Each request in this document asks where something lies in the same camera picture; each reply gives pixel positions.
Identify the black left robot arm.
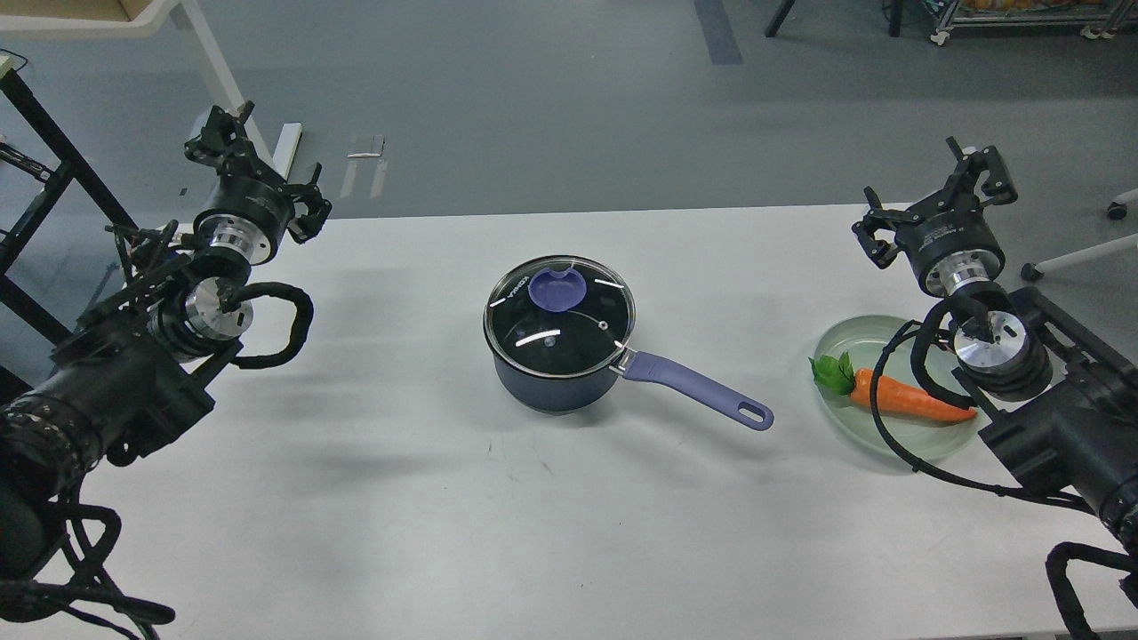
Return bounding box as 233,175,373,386
1,101,331,639

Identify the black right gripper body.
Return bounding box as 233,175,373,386
894,205,1006,297

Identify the dark blue saucepan purple handle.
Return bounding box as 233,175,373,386
485,256,775,433

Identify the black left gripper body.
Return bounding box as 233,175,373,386
193,174,295,266

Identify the pale green glass plate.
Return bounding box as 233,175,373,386
813,315,983,461

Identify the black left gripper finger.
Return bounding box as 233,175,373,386
184,100,273,184
282,163,333,244

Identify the glass pot lid purple knob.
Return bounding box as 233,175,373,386
484,255,637,380

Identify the orange toy carrot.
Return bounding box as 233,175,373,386
808,352,978,424

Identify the black table frame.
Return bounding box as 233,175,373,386
1,50,138,345

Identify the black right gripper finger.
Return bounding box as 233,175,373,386
851,186,921,270
924,136,1019,219

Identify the metal wheeled cart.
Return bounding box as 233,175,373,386
920,1,1135,47

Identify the white chair base leg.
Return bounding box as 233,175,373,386
1020,188,1137,284

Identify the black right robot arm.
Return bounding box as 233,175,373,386
854,138,1137,639

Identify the white desk frame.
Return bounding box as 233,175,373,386
0,0,303,179

